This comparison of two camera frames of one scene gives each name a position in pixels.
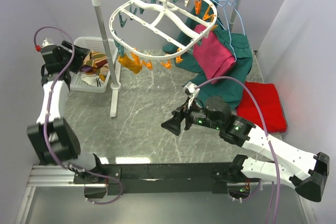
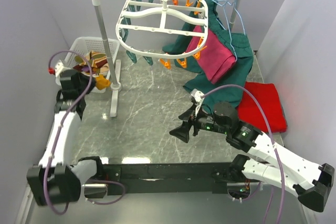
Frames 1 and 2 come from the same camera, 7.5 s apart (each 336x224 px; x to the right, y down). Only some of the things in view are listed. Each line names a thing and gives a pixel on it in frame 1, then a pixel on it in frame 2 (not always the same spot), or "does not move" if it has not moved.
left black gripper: [80, 54] -> [91, 86]
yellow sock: [133, 64] -> [101, 82]
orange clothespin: [167, 65] -> [184, 63]
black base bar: [164, 178] does not move
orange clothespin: [148, 64] -> [166, 64]
